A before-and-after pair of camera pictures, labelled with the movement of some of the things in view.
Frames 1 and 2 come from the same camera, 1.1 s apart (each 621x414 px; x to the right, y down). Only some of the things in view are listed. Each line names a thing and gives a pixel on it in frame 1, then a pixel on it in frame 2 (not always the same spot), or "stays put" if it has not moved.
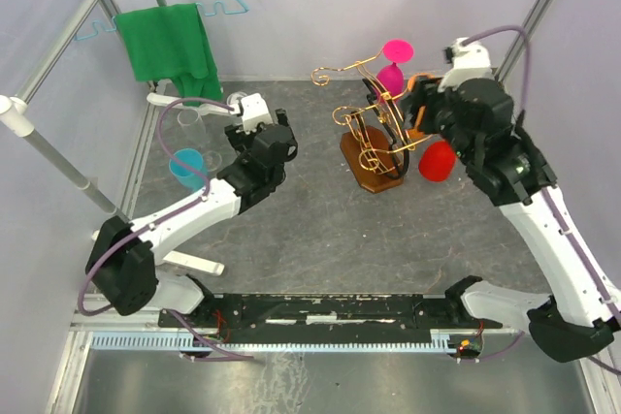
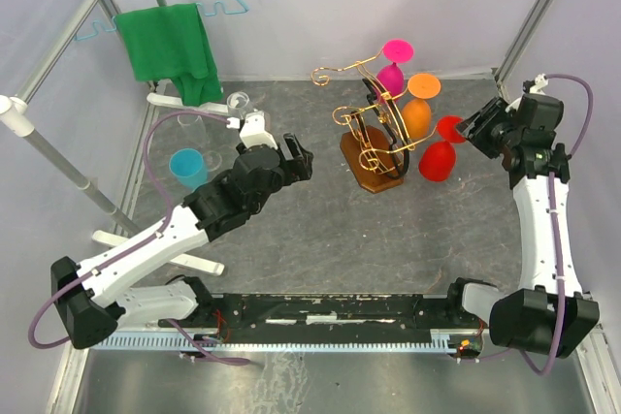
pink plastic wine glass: x=390 y=79 stays put
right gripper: x=434 y=99 to x=475 y=126
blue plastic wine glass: x=188 y=178 stays put
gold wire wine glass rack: x=377 y=142 stays put
